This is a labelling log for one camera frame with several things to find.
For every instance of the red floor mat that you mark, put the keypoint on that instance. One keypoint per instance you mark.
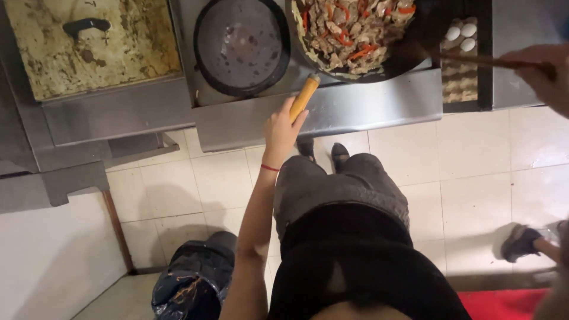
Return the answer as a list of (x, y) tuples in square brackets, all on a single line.
[(498, 304)]

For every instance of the stainless steel stove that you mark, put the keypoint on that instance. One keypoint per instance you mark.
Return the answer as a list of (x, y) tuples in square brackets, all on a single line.
[(355, 109)]

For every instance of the person's left hand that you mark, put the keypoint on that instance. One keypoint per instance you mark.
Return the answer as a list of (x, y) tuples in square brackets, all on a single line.
[(278, 133)]

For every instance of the person's black shoe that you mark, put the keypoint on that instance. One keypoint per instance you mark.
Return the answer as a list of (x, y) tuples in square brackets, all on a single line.
[(306, 146), (340, 155)]

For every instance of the person's left black shoe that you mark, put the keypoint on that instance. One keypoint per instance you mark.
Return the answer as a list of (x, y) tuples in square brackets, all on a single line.
[(306, 146)]

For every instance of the person's right black shoe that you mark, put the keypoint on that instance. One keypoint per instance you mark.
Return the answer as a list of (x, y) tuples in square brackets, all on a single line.
[(340, 155)]

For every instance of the person's black shirt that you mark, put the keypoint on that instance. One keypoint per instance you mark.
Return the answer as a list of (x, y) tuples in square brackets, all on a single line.
[(355, 266)]

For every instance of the greasy metal lid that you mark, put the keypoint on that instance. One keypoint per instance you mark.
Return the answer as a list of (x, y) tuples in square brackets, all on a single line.
[(106, 57)]

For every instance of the cardboard egg tray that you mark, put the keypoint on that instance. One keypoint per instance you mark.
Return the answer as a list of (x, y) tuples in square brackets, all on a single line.
[(460, 82)]

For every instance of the bin with black bag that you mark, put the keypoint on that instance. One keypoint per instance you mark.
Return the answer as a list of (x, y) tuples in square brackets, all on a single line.
[(193, 280)]

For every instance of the stainless steel table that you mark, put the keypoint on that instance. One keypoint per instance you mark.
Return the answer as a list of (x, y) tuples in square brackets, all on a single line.
[(515, 26)]

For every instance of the stir-fried meat with red peppers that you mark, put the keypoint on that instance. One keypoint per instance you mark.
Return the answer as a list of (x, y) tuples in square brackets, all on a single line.
[(351, 31)]

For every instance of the person's grey trousers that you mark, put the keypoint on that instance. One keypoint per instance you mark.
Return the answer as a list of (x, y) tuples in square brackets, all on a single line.
[(329, 186)]

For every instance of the person's right fingers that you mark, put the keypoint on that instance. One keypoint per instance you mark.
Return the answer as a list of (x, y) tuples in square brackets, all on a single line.
[(529, 55)]

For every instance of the person's right hand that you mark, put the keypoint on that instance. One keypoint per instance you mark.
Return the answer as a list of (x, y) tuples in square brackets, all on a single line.
[(549, 84)]

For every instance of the round black burner plate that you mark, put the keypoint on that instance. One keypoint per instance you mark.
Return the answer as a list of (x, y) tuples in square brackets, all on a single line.
[(242, 46)]

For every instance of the white egg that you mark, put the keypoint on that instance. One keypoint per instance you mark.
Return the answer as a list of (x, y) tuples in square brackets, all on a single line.
[(467, 44), (468, 30), (453, 33)]

